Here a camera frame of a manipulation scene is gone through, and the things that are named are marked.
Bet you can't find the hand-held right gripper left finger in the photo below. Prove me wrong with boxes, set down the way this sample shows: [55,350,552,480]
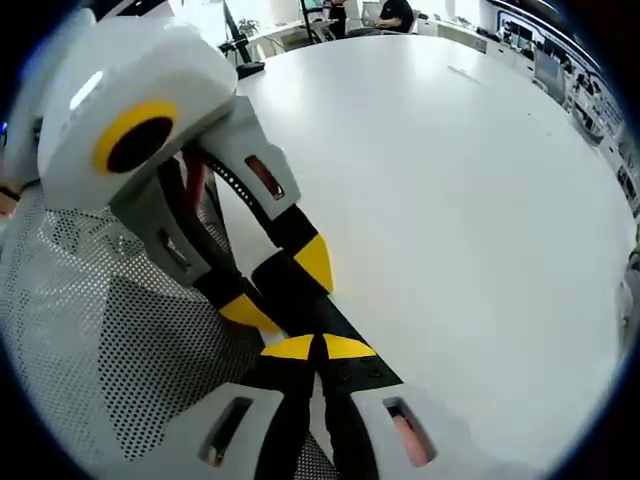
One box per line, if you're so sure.
[107,333,321,480]

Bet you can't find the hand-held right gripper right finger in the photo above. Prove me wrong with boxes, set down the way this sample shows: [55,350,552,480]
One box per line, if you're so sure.
[319,332,532,480]

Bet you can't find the white mesh chair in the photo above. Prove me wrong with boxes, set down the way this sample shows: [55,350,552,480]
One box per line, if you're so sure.
[0,192,341,480]

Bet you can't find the black tripod stand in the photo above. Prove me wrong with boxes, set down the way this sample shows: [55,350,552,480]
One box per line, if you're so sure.
[218,0,254,69]

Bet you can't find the grey office chair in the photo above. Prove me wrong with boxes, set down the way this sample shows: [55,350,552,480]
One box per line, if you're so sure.
[531,47,567,100]

